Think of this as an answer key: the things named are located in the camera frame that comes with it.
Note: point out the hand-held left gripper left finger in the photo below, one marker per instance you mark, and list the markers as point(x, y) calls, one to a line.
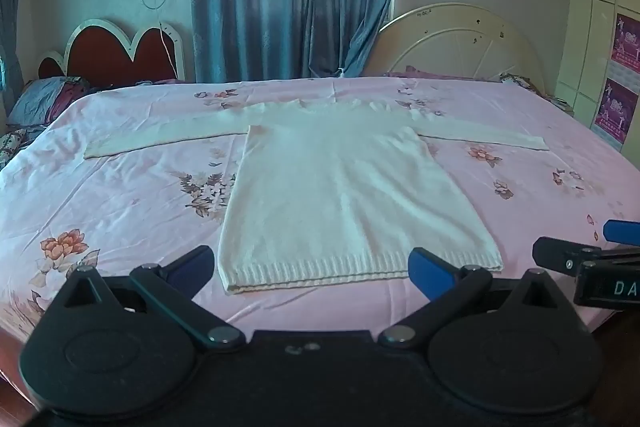
point(192, 263)

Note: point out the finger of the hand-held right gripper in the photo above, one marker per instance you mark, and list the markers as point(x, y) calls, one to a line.
point(555, 253)
point(622, 231)

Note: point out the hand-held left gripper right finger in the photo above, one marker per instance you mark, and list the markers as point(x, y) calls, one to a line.
point(429, 272)

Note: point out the white knit sweater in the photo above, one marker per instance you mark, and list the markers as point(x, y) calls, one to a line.
point(340, 187)

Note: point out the bed with pink floral sheet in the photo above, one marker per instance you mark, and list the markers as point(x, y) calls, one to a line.
point(125, 187)

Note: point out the dark patterned pillow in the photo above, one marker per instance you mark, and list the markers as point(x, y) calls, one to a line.
point(520, 84)

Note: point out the dark red pillow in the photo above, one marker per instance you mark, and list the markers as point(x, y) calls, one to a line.
point(135, 84)

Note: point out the purple pillow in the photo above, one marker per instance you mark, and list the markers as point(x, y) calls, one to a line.
point(417, 73)

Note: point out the floral patterned pillow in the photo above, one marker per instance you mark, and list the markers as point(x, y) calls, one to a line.
point(12, 147)

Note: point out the blue pillow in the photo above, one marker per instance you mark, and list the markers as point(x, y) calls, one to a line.
point(40, 102)

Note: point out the red heart-shaped headboard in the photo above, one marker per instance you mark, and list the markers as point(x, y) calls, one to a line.
point(110, 57)

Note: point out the cream panelled wardrobe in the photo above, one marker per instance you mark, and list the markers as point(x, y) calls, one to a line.
point(590, 7)

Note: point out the cream round headboard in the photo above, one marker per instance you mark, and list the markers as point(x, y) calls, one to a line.
point(450, 14)

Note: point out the narrow blue curtain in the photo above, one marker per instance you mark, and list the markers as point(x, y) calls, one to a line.
point(10, 7)

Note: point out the pink wall poster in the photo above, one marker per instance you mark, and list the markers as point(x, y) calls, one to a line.
point(627, 44)
point(617, 109)

